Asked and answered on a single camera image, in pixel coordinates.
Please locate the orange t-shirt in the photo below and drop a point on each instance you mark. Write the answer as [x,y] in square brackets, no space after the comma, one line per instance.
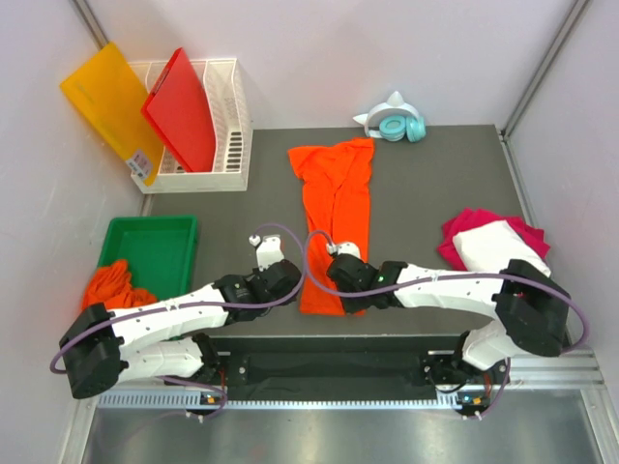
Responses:
[112,286]
[336,199]

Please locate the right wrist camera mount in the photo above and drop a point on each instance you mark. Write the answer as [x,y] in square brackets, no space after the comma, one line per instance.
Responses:
[348,248]

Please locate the green plastic bin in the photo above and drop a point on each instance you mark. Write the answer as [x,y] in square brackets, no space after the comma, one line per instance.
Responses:
[160,251]

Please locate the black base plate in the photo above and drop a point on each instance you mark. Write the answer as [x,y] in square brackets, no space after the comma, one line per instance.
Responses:
[422,359]

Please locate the aluminium frame rail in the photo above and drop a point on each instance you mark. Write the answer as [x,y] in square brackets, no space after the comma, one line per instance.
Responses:
[575,372]

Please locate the magenta folded t-shirt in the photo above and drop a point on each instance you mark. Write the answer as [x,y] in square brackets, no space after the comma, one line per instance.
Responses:
[469,219]

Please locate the orange t-shirt in bin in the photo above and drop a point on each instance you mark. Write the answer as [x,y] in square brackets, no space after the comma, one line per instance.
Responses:
[112,286]

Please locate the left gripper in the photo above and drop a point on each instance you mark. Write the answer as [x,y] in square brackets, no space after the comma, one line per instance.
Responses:
[256,271]

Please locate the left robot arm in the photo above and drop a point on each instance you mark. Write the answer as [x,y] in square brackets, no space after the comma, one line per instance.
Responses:
[104,347]

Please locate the yellow folder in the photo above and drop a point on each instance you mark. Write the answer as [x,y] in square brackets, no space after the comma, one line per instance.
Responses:
[109,95]

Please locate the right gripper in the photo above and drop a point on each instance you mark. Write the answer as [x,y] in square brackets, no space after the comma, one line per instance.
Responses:
[351,306]

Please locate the white folded t-shirt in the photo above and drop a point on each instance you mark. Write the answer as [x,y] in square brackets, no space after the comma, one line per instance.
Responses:
[490,248]

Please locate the teal cat-ear headphones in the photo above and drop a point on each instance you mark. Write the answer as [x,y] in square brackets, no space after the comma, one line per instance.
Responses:
[393,120]

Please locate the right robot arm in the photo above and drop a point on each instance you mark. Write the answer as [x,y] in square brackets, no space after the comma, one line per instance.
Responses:
[527,310]

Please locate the red folder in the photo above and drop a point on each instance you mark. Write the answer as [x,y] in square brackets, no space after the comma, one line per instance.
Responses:
[178,111]

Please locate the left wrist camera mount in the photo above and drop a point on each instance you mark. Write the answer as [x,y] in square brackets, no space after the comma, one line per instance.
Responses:
[267,250]

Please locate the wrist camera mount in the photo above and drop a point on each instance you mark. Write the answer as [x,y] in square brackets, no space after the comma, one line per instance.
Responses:
[348,248]
[267,250]

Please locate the white file organizer basket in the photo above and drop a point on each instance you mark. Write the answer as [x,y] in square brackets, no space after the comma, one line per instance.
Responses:
[222,81]

